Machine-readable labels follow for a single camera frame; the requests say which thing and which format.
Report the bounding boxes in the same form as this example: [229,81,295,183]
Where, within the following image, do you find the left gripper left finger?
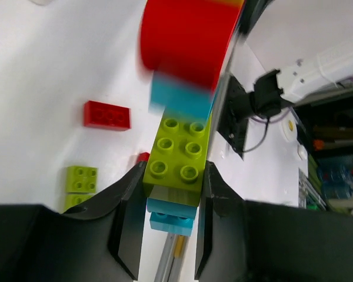
[0,162,146,281]

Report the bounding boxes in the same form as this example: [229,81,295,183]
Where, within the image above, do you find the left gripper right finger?
[195,162,353,281]

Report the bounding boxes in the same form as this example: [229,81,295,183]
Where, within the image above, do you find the green square lego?
[65,166,98,194]

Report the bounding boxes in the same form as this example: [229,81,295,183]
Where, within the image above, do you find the green long lego brick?
[143,115,211,207]

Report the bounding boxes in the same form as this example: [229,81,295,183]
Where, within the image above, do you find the small red lego brick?
[136,152,150,164]

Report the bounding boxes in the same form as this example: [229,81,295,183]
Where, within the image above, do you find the long red lego brick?
[83,100,131,131]

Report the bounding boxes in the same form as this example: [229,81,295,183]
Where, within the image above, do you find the small blue lego brick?
[150,72,214,123]

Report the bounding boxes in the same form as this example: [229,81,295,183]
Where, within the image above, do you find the red top lego brick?
[139,0,244,90]

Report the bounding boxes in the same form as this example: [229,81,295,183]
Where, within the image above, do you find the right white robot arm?
[249,38,353,118]

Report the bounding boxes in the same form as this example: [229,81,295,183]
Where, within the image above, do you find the aluminium front rail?
[154,233,189,282]

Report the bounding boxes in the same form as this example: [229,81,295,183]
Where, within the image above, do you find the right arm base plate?
[218,74,248,158]

